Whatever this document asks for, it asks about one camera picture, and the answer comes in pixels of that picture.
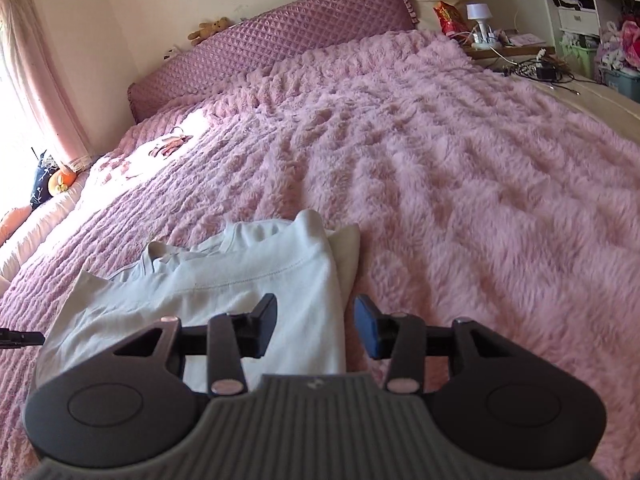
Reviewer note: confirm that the light wooden bed platform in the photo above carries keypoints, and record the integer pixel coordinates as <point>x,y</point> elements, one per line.
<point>590,105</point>

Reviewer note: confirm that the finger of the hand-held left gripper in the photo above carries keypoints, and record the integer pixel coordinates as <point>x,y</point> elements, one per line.
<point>22,338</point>

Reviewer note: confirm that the purple quilted headboard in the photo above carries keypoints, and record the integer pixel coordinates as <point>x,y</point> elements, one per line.
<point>300,30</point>

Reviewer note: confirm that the green plastic basket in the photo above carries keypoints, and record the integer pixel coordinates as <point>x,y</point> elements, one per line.
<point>580,62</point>

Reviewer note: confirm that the red snack bag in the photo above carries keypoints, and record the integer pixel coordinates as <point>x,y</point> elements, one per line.
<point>450,19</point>

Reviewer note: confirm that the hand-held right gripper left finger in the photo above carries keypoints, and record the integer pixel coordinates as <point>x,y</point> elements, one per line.
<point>264,325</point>

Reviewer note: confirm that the window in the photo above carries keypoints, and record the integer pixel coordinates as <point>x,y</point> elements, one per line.
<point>12,110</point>

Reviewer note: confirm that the blue storage box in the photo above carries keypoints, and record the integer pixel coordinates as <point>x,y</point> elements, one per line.
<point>622,87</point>

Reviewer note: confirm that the pink fluffy blanket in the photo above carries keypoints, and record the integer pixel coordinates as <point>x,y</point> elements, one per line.
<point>450,160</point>

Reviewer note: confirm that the orange plush toy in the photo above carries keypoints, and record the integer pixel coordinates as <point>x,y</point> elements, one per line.
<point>64,180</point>

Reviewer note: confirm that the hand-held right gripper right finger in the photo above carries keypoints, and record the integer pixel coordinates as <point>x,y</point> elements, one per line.
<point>367,330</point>

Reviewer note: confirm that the salmon pillow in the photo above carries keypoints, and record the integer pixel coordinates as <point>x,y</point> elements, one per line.
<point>15,225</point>

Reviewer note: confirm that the white wardrobe shelving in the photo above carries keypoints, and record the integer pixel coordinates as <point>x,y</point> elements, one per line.
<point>605,5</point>

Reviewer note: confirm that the brown teddy bear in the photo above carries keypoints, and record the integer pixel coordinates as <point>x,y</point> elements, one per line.
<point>210,29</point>

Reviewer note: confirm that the small pink cloth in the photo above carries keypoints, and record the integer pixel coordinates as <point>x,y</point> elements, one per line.
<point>170,144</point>

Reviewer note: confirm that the white drawer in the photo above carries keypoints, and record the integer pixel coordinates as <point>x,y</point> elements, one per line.
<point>577,21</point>

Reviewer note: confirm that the pale pink quilt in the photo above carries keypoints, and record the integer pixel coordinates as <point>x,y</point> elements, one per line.
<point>45,225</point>

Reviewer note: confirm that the pink curtain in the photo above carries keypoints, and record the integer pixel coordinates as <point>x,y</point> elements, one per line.
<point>45,85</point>

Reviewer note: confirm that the navy floral pillow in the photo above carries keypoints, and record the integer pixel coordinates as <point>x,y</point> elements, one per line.
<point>42,185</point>

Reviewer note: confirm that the white power strip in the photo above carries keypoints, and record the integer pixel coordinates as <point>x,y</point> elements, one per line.
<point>487,42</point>

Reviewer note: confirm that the pile of pink clothes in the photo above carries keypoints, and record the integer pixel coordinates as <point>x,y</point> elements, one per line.
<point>622,40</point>

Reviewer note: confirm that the white printed sweatshirt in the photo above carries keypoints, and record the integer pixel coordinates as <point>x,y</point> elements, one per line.
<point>225,280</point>

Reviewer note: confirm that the pink booklet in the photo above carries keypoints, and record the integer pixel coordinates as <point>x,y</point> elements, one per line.
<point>525,39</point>

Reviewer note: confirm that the white table lamp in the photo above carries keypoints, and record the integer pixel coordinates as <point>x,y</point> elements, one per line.
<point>477,12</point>

